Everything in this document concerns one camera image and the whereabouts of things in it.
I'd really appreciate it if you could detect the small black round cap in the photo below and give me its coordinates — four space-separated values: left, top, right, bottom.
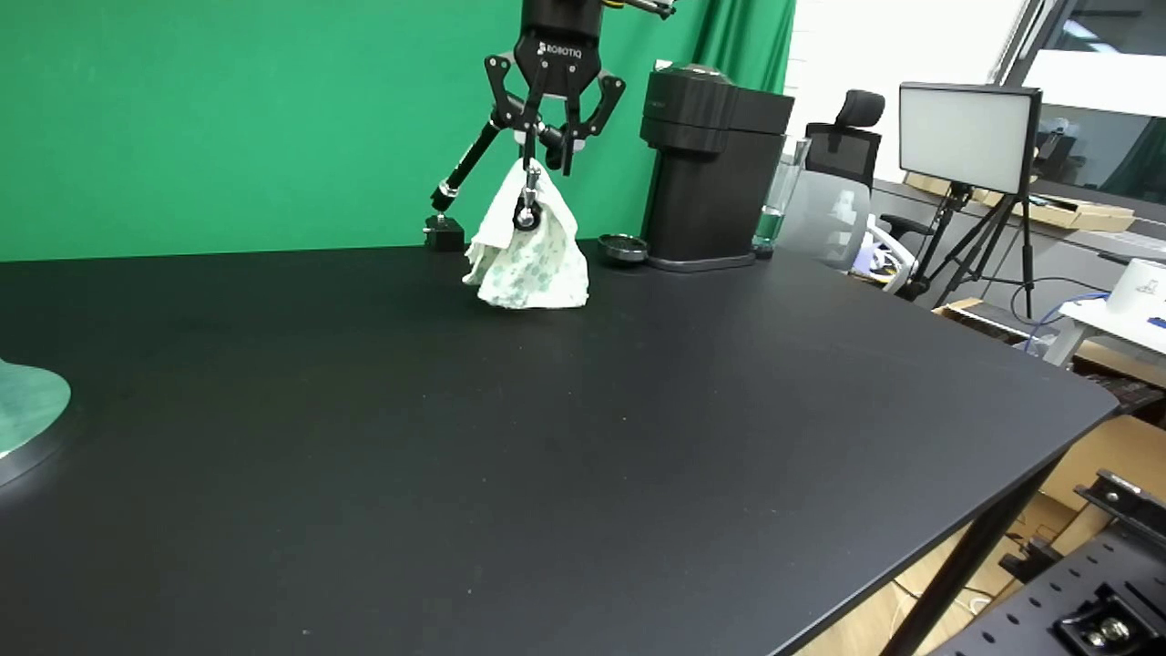
598 233 650 267

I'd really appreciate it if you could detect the white patterned towel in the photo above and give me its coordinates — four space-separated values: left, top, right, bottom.
463 161 592 310

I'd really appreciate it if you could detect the black office chair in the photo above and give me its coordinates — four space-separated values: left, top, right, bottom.
804 86 884 185

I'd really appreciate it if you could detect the black table leg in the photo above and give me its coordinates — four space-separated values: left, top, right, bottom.
879 461 1052 656

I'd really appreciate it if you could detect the black light tripod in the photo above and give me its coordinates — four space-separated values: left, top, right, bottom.
900 180 1035 302

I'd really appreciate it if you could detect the wooden desk in background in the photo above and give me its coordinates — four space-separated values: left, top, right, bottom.
872 168 1166 393

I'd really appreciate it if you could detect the green backdrop curtain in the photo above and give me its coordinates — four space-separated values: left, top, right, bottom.
0 0 802 267

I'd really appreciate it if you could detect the clear glass tray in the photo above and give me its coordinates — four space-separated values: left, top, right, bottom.
0 360 74 467

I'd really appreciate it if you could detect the white LED light panel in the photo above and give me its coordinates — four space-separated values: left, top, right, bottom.
898 81 1041 191

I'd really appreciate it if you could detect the clear water tank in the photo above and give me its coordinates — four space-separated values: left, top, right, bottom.
754 138 872 270

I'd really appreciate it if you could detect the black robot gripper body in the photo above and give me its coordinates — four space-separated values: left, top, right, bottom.
515 0 600 97

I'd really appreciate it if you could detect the black perforated breadboard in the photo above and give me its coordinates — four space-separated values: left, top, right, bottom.
932 532 1166 656

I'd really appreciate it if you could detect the black metal clamp bracket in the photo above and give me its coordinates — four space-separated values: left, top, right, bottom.
1077 470 1166 563

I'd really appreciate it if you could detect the black coffee machine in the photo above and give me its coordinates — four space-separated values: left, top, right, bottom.
640 64 794 267

